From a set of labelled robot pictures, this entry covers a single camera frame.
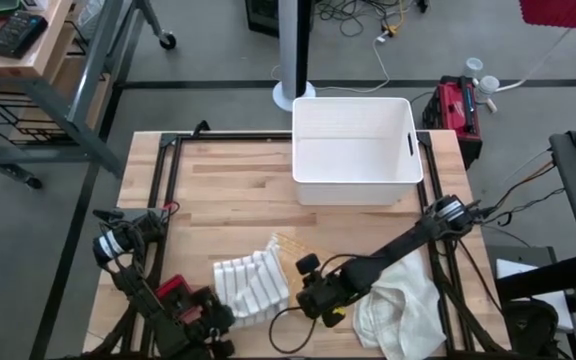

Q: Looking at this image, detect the white paper sheet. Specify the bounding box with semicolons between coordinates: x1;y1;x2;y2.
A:
495;257;574;331

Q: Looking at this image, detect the black floor box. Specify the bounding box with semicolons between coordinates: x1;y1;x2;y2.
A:
244;0;282;39

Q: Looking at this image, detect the yellow floor cable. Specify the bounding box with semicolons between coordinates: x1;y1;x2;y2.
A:
380;0;407;37

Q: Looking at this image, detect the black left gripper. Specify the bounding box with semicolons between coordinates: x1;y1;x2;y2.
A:
185;288;237;359

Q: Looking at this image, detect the red acoustic panel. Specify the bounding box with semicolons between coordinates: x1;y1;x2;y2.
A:
517;0;576;32

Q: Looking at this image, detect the red square box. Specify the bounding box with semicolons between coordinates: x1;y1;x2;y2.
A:
155;273;204;326

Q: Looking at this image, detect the white perforated plastic basket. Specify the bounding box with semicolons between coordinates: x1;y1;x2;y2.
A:
291;96;424;207

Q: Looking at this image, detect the black floor cable tangle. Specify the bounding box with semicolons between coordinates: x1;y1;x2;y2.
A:
315;0;419;37

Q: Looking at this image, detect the white towel with pink stripes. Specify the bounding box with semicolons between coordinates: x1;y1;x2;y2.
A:
212;239;292;329

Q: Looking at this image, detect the black keypad device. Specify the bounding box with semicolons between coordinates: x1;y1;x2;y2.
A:
0;10;49;60

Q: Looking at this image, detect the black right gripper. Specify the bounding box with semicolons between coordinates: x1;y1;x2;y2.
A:
296;269;357;330

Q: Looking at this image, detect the black backpack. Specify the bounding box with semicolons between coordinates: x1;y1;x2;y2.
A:
500;297;562;359

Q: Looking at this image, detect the wooden side table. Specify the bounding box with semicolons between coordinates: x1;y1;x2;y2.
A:
0;0;178;191

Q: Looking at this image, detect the white floor cable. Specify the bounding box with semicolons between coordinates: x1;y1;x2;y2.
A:
492;27;572;94
270;29;392;95

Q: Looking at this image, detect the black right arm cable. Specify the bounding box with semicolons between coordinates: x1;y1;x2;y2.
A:
268;253;369;355

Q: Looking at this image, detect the black metal table frame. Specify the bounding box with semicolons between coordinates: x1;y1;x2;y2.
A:
42;130;512;360

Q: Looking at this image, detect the white pole with round base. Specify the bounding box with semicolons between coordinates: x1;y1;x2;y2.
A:
271;0;317;112

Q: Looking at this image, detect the black wire rack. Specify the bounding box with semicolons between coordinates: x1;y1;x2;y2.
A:
0;88;77;147

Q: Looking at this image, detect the red tool bag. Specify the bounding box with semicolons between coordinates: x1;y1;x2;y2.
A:
421;74;483;169

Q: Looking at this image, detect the yellow checked towel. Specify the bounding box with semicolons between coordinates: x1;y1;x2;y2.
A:
270;231;329;296

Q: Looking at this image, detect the plain white towel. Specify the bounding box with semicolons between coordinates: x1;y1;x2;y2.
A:
352;247;448;360

